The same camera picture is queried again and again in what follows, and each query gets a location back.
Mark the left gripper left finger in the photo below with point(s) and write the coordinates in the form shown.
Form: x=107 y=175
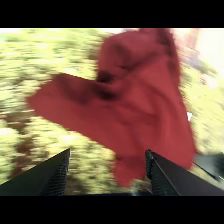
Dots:
x=43 y=180

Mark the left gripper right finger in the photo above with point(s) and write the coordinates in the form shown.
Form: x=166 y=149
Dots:
x=173 y=181

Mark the red garment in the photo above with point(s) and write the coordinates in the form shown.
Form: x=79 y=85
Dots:
x=133 y=110

